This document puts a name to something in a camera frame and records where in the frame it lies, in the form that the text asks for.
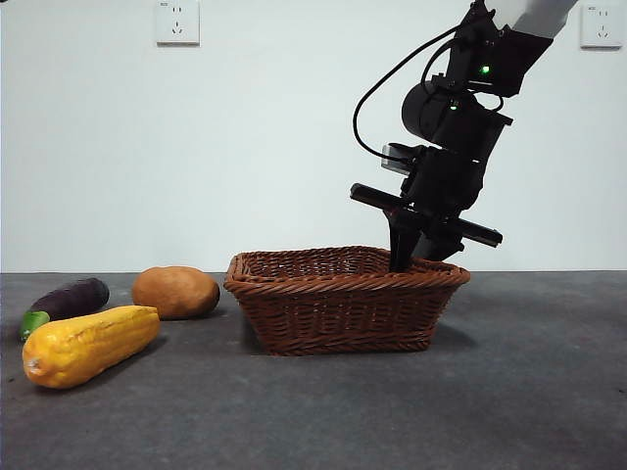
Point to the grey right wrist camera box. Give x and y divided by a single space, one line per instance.
394 159

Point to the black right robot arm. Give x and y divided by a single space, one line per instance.
470 122

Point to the brown potato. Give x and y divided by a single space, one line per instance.
171 294

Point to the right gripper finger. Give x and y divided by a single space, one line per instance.
438 249
401 245

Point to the yellow corn cob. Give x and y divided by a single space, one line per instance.
88 345

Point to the brown wicker basket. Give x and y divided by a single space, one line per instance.
343 318

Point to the purple eggplant with green stem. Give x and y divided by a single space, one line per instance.
73 298

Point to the white wall socket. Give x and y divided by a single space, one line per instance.
597 28
178 24

